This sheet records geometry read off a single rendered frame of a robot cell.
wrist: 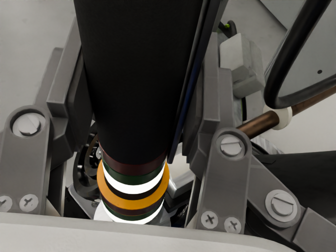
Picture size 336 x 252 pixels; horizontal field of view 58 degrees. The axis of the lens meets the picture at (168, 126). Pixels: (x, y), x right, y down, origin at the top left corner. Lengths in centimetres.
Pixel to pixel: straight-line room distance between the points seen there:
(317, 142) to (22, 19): 226
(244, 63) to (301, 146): 18
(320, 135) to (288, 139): 5
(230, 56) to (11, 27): 204
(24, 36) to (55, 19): 26
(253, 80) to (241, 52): 6
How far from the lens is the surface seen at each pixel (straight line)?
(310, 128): 55
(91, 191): 36
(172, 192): 22
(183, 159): 22
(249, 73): 60
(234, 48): 62
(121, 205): 18
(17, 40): 238
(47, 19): 248
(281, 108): 25
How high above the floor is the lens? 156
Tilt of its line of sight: 58 degrees down
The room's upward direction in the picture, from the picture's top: 12 degrees clockwise
